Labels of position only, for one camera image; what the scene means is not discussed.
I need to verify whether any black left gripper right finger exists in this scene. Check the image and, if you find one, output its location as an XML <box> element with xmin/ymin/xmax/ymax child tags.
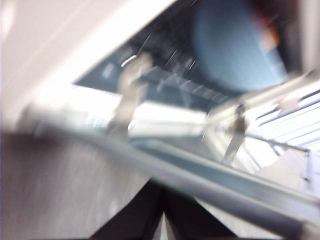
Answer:
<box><xmin>163</xmin><ymin>190</ymin><xmax>236</xmax><ymax>240</ymax></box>

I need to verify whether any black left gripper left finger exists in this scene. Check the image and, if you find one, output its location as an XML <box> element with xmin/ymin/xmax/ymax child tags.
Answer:
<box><xmin>89</xmin><ymin>182</ymin><xmax>165</xmax><ymax>240</ymax></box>

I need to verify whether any blue ribbed bowl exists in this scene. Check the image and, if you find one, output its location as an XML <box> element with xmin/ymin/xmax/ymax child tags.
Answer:
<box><xmin>192</xmin><ymin>0</ymin><xmax>288</xmax><ymax>91</ymax></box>

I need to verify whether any red yellow apple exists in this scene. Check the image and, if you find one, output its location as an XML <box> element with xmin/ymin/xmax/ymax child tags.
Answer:
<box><xmin>257</xmin><ymin>7</ymin><xmax>281</xmax><ymax>53</ymax></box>

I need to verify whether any cream toaster oven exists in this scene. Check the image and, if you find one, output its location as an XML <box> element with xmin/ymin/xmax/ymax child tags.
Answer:
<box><xmin>0</xmin><ymin>0</ymin><xmax>320</xmax><ymax>176</ymax></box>

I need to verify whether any metal oven wire rack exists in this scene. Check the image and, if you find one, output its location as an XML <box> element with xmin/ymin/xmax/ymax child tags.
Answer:
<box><xmin>139</xmin><ymin>64</ymin><xmax>233</xmax><ymax>103</ymax></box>

